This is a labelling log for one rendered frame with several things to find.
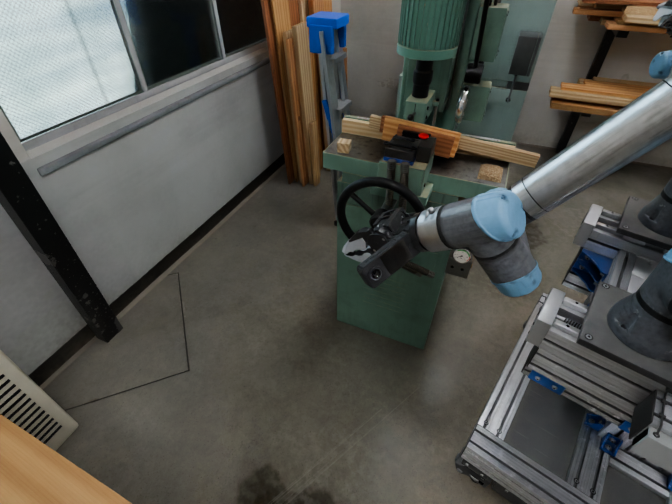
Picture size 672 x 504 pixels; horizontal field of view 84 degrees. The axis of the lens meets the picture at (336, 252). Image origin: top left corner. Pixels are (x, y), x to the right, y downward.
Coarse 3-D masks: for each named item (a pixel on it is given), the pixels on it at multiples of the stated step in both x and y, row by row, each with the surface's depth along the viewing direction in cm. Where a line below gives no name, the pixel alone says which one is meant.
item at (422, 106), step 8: (432, 96) 121; (408, 104) 118; (416, 104) 117; (424, 104) 116; (408, 112) 119; (416, 112) 118; (424, 112) 117; (408, 120) 121; (416, 120) 120; (424, 120) 119
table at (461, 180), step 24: (336, 144) 132; (360, 144) 132; (336, 168) 129; (360, 168) 126; (432, 168) 119; (456, 168) 119; (504, 168) 119; (384, 192) 116; (456, 192) 117; (480, 192) 114
